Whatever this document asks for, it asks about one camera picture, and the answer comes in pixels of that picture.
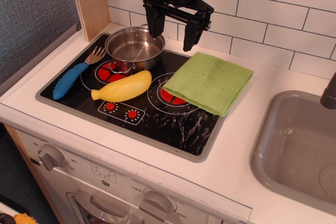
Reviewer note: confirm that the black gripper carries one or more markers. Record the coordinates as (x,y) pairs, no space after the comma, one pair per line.
(195,13)

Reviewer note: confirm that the silver metal pot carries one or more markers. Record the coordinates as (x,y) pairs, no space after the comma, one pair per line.
(133,49)

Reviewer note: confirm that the green cloth napkin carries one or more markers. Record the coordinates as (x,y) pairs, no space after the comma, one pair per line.
(209,83)

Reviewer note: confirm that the yellow plastic banana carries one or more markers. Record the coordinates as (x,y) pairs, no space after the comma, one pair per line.
(124,89)

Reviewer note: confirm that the black toy stovetop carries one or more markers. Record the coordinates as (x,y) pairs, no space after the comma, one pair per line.
(155,118)

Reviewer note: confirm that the grey plastic sink basin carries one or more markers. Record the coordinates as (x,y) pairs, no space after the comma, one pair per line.
(294,154)

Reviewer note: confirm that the grey faucet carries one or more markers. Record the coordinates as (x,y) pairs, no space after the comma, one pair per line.
(328,99)

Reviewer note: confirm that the grey oven knob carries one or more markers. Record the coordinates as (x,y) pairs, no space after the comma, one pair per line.
(156,205)

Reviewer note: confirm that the grey timer knob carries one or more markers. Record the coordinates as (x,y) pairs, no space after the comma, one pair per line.
(50,157)

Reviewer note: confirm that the yellow object at corner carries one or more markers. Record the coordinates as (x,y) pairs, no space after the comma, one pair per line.
(24,219)

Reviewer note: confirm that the wooden side post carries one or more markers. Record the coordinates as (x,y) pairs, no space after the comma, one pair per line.
(94,17)

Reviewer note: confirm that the blue handled toy fork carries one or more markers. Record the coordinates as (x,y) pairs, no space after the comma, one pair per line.
(65,83)

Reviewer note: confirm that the oven door handle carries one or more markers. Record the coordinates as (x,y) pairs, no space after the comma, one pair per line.
(103,209)

